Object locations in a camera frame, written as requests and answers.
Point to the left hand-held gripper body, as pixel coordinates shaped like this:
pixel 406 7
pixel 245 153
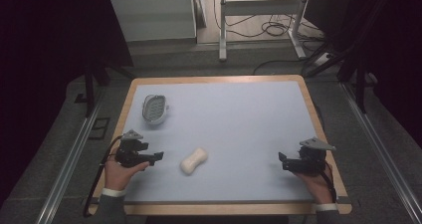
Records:
pixel 127 152

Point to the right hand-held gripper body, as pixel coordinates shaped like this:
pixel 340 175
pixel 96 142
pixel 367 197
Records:
pixel 312 159

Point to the white soap bar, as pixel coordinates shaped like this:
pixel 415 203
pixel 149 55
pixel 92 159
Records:
pixel 193 161

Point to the grey mesh basket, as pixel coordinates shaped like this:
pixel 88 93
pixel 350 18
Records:
pixel 154 109

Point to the person's left hand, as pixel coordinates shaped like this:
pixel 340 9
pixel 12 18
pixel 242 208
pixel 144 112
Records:
pixel 120 174

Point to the person's right hand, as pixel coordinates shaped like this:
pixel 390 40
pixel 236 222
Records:
pixel 316 185

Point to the light blue table mat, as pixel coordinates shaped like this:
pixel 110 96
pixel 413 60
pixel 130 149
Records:
pixel 232 124

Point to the black metal stand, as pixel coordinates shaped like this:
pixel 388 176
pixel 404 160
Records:
pixel 89 88
pixel 360 84

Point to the white power strip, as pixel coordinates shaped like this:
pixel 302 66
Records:
pixel 323 59

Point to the dark curtain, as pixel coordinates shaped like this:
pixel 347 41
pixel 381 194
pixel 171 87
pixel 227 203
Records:
pixel 398 51
pixel 43 51

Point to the grey cabinet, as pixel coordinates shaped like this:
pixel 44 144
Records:
pixel 152 15

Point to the black floor bracket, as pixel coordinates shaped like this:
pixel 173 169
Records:
pixel 99 128

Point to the silver metal rail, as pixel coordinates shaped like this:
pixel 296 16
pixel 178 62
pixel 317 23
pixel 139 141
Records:
pixel 381 144
pixel 66 171

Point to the white metal desk frame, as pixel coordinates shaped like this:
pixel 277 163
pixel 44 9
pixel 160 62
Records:
pixel 262 7

